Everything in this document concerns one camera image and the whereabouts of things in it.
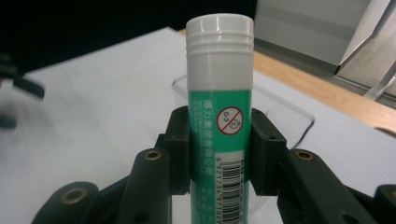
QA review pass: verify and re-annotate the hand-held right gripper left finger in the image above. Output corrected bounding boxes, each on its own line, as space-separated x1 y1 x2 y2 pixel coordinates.
115 105 191 224

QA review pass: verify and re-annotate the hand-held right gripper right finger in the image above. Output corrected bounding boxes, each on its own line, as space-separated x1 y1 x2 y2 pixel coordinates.
248 107 378 224

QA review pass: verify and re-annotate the clear plastic divided container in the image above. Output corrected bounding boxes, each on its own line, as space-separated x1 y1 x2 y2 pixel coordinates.
171 74 316 224

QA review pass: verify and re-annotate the green and white glue stick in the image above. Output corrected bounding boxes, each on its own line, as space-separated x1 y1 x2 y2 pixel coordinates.
185 13 255 224

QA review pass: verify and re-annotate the wooden table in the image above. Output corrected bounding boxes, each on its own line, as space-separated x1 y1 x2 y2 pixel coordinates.
177 28 396 138

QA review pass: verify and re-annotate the white cabinet panel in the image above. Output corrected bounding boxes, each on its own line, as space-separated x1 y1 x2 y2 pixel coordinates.
254 0 393 76

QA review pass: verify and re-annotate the white desk frame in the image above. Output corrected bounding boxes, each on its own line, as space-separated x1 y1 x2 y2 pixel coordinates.
363 0 396 102

